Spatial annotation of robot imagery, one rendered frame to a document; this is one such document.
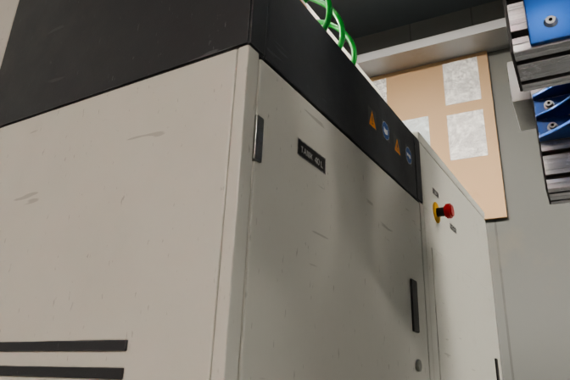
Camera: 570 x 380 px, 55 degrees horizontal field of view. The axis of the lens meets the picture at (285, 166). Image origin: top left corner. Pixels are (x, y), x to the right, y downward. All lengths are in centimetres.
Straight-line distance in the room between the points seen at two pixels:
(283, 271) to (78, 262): 27
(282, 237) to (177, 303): 15
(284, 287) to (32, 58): 64
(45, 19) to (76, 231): 47
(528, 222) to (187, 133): 264
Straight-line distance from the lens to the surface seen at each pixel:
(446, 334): 132
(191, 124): 71
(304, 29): 87
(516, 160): 331
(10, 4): 127
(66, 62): 99
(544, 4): 66
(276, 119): 72
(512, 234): 318
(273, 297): 66
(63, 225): 82
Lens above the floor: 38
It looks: 23 degrees up
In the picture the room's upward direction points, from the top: 2 degrees clockwise
